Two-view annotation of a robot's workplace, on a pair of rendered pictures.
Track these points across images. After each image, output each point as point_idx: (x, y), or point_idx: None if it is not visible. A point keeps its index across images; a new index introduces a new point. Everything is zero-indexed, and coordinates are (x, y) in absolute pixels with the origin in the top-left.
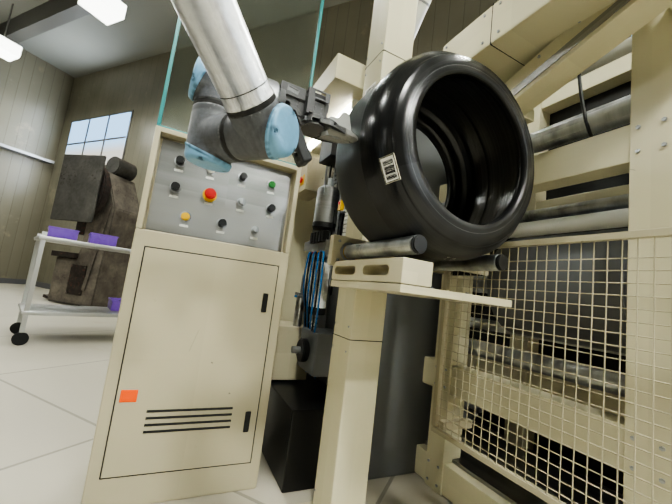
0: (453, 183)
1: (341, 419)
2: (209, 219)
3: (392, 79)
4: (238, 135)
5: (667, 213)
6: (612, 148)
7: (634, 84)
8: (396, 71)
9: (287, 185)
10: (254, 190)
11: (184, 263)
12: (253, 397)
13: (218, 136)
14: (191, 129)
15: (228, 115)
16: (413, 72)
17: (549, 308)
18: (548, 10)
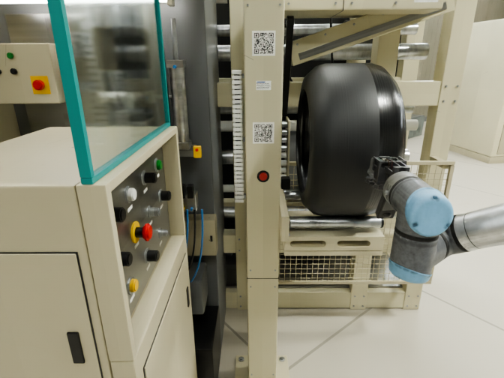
0: (302, 125)
1: (277, 326)
2: (141, 262)
3: (400, 123)
4: (451, 254)
5: None
6: None
7: (379, 56)
8: (398, 113)
9: (161, 154)
10: (151, 185)
11: (162, 337)
12: (194, 372)
13: (442, 259)
14: (430, 263)
15: (466, 250)
16: (404, 115)
17: None
18: (386, 10)
